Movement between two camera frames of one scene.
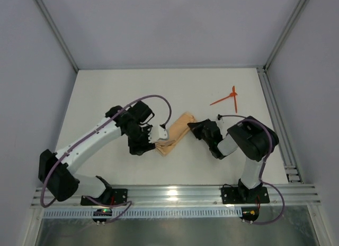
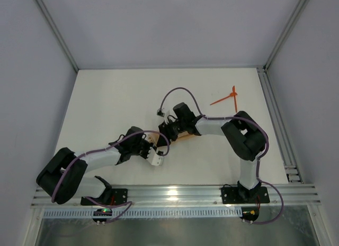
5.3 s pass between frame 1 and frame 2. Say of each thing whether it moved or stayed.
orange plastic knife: stayed
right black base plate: stayed
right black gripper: moved
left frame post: stayed
